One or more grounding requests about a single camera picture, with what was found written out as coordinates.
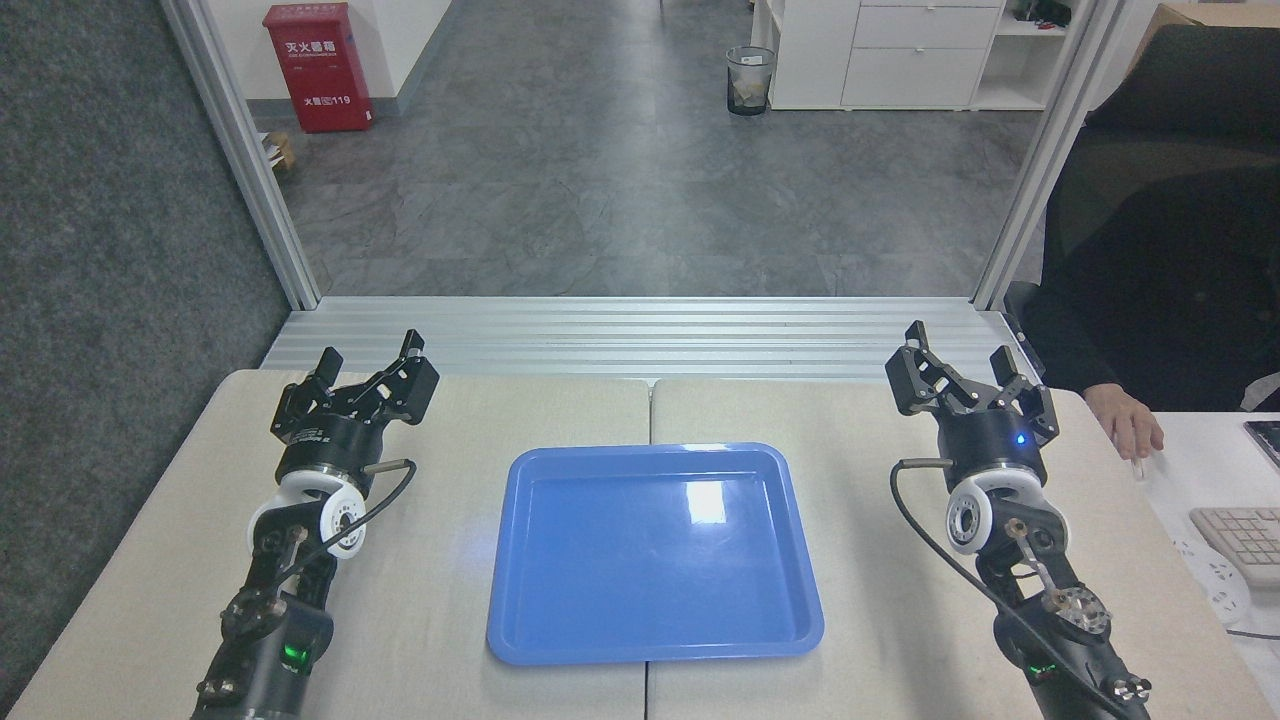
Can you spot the white drawer cabinet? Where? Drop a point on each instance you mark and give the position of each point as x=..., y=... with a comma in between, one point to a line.
x=900, y=50

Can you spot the silver aluminium post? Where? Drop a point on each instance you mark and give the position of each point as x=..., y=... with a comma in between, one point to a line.
x=250, y=160
x=1040, y=160

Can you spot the person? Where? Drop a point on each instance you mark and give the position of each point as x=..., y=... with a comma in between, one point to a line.
x=1160, y=230

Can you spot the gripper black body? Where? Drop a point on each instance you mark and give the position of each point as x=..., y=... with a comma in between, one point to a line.
x=990, y=445
x=330, y=445

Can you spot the red fire extinguisher box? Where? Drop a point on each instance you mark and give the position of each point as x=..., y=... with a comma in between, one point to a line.
x=318, y=65

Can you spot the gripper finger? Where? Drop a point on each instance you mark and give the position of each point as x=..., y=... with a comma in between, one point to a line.
x=1030, y=405
x=920, y=385
x=300, y=405
x=405, y=385

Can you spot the small cardboard box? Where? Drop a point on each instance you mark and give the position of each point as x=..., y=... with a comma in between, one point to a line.
x=278, y=150

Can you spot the white computer mouse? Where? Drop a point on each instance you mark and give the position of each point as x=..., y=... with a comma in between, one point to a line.
x=1139, y=468

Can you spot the silver aluminium rail platform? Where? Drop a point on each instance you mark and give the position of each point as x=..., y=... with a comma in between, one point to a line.
x=640, y=335

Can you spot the black mesh waste bin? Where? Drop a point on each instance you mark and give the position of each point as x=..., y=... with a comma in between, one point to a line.
x=750, y=80

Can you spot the blue plastic tray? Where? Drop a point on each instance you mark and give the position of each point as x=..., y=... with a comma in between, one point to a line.
x=640, y=570

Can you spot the person's hand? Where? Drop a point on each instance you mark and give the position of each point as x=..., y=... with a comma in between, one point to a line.
x=1125, y=415

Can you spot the white power strip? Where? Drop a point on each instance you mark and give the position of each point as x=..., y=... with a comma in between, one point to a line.
x=1215, y=585

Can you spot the white computer keyboard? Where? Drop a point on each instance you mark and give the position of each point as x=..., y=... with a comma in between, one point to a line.
x=1245, y=540

